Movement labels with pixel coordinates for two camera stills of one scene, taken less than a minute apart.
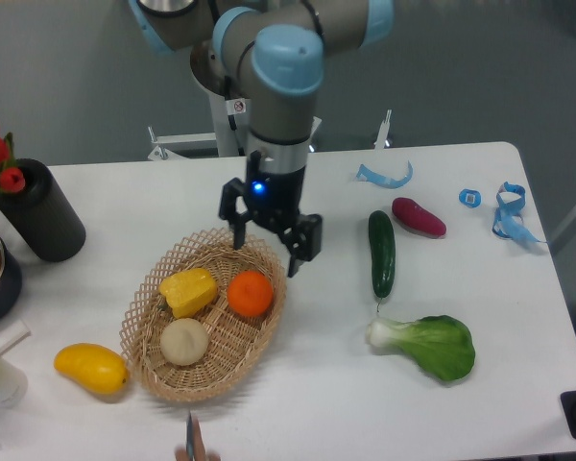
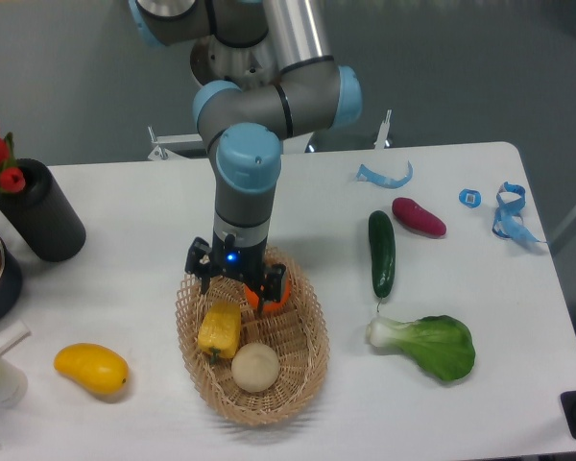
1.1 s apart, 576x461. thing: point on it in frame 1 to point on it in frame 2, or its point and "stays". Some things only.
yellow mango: x=97 y=367 stays
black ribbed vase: x=40 y=215 stays
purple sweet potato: x=417 y=218 stays
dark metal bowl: x=1 y=279 stays
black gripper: x=272 y=199 to x=249 y=263
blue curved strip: x=370 y=175 stays
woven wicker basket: x=198 y=313 to x=296 y=329
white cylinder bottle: x=3 y=383 stays
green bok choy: x=442 y=347 stays
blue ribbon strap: x=508 y=222 stays
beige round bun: x=184 y=342 to x=255 y=367
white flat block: x=9 y=338 stays
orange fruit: x=250 y=294 to x=274 y=306
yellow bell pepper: x=188 y=292 to x=220 y=330
